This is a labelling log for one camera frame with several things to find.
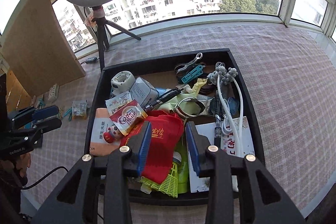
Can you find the white plug-in device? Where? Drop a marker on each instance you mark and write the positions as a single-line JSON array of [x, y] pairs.
[[122, 82]]

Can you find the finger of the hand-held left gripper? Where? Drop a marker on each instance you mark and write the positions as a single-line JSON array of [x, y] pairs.
[[46, 111], [50, 124]]

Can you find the orange tissue pack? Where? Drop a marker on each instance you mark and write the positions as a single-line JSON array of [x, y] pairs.
[[99, 134]]

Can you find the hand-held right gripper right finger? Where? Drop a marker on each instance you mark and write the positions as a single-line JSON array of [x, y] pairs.
[[193, 153]]

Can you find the teal plastic clip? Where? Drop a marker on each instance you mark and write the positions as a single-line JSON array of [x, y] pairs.
[[193, 74]]

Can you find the green tree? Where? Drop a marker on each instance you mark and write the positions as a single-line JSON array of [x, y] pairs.
[[241, 2]]

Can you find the white printed box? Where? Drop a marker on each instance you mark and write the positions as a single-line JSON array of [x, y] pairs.
[[206, 129]]

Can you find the green plastic bottle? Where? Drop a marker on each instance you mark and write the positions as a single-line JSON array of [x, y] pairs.
[[182, 169]]

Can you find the white dotted tissue box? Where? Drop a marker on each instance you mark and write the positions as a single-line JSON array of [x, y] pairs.
[[53, 92]]

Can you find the black pen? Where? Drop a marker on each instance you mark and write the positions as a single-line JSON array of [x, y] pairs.
[[218, 129], [165, 98]]

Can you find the yellow sachet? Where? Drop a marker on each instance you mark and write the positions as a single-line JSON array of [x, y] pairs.
[[200, 83]]

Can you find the blue sanitizer bottle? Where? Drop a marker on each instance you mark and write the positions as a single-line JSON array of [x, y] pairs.
[[233, 104]]

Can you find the red cloth pouch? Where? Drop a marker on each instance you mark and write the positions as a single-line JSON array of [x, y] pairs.
[[162, 150]]

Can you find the yellow-green shuttlecock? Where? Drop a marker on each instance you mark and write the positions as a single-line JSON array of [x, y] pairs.
[[169, 183]]

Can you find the red creamer sachet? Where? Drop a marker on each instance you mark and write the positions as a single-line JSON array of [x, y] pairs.
[[128, 116]]

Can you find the orange white sachet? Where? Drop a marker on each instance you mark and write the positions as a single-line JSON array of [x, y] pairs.
[[79, 109]]

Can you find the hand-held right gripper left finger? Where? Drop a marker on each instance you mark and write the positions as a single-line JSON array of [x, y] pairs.
[[145, 150]]

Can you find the yellow-green cloth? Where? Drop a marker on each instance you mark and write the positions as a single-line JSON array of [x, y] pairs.
[[168, 108]]

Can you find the black tripod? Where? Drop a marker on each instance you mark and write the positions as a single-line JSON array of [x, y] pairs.
[[101, 40]]

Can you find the person's left forearm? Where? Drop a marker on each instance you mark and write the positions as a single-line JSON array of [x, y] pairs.
[[10, 182]]

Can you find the grey tin box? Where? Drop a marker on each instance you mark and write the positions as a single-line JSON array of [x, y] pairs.
[[143, 92]]

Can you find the teal clothespin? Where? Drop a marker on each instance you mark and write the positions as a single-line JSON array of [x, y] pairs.
[[67, 113]]

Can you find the black tray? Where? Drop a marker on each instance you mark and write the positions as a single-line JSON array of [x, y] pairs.
[[157, 64]]

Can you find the large wooden board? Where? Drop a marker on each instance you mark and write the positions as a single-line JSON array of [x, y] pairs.
[[39, 43]]

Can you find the wooden slat panel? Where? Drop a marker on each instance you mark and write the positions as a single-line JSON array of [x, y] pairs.
[[15, 92]]

